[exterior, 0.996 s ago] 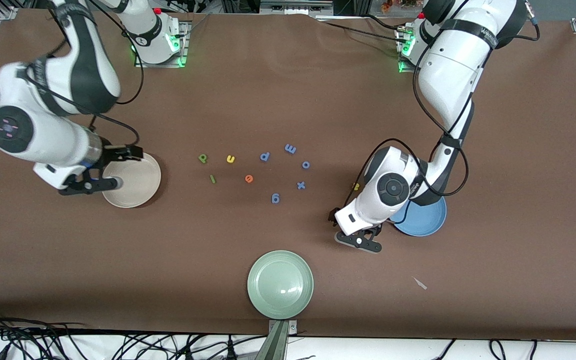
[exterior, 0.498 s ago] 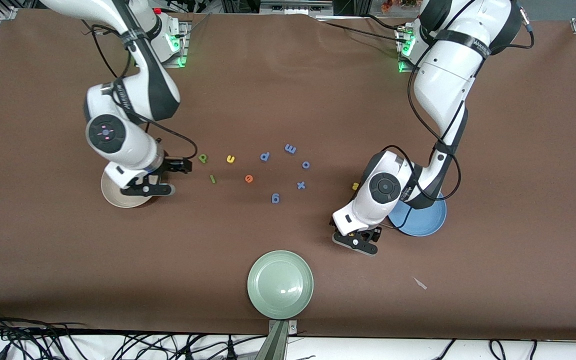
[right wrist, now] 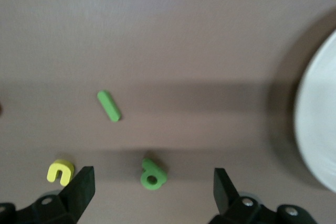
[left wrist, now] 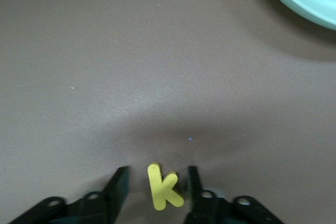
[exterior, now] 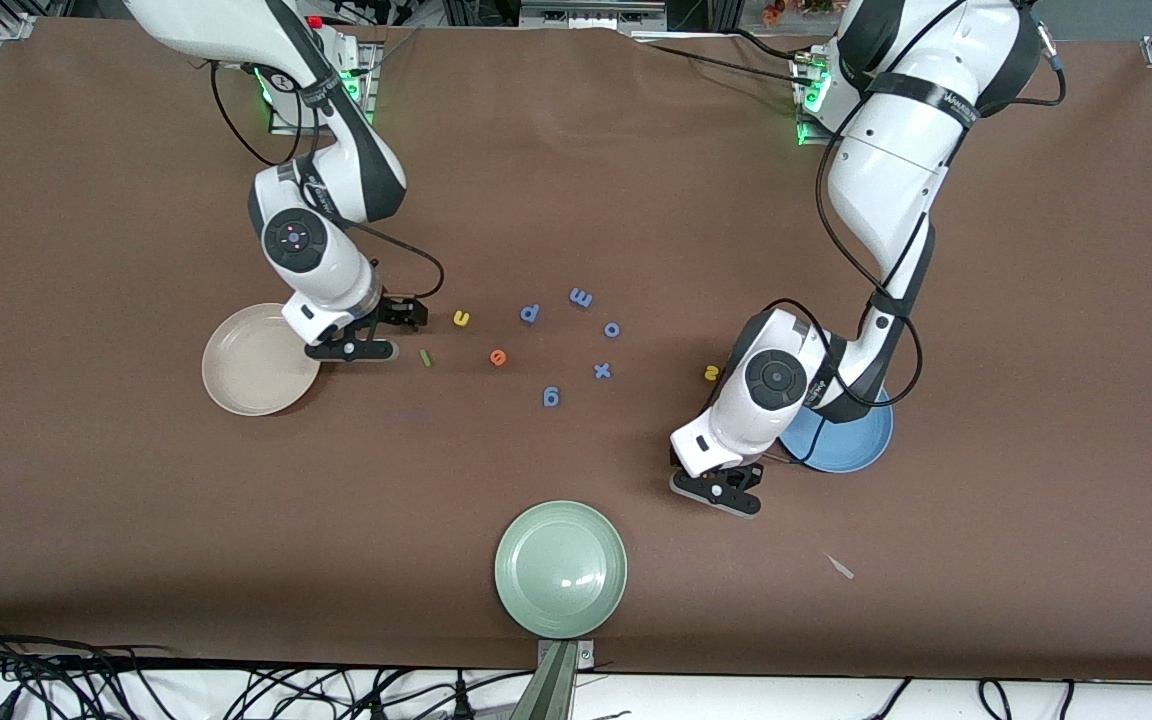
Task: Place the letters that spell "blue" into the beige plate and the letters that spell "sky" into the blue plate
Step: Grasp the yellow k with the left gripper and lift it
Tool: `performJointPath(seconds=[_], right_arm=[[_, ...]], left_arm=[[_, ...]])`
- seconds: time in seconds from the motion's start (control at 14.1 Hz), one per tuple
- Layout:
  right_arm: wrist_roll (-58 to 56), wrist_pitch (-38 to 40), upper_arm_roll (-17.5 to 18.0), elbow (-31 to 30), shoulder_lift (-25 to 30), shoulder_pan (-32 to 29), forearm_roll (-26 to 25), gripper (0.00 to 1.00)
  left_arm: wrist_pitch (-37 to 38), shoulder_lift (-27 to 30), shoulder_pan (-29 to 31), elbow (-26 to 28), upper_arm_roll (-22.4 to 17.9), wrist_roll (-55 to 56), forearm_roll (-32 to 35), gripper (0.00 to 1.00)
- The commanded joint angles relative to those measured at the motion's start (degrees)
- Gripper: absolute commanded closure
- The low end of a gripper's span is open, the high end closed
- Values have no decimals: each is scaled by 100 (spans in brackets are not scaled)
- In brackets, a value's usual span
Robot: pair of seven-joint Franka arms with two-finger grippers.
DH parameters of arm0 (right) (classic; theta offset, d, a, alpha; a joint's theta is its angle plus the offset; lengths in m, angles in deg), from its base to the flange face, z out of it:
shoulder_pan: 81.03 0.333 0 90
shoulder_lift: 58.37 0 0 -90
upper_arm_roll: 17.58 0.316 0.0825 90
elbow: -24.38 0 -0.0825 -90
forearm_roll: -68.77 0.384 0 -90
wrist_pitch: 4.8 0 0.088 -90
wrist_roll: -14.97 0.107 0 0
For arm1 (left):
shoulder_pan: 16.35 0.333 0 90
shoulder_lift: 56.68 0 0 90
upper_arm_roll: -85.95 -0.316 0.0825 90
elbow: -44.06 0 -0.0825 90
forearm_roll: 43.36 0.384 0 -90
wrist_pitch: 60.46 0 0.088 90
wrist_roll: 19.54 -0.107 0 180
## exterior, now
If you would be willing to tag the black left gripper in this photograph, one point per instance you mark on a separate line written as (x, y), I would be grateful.
(734, 477)

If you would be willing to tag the orange dried flowers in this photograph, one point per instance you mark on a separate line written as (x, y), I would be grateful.
(776, 10)

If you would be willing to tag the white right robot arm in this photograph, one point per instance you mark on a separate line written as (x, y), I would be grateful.
(336, 270)

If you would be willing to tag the small white paper scrap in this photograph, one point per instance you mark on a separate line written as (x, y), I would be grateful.
(840, 567)

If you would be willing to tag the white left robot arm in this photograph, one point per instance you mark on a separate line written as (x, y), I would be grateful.
(896, 170)

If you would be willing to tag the green round plate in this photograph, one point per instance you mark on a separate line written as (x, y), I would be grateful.
(561, 570)

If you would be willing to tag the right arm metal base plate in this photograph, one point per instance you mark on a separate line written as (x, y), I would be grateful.
(281, 128)

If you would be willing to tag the blue foam letter d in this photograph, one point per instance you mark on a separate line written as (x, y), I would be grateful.
(530, 313)

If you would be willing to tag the grey metal box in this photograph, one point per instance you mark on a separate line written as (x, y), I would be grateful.
(586, 15)

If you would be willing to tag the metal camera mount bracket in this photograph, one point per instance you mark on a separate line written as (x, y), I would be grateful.
(556, 690)

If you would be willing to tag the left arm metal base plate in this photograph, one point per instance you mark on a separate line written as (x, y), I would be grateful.
(804, 138)

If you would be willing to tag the brown table cover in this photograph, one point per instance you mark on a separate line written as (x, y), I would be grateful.
(576, 200)

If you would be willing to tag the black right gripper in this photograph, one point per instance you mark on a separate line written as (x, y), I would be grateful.
(398, 313)

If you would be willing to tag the blue round plate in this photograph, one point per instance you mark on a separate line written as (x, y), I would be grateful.
(856, 450)

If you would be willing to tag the blue foam letter g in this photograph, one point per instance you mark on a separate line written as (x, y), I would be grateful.
(551, 397)

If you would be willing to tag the blue foam letter m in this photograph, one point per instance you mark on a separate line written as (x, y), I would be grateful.
(581, 298)

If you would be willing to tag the beige round plate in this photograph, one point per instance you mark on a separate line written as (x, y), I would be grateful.
(251, 370)

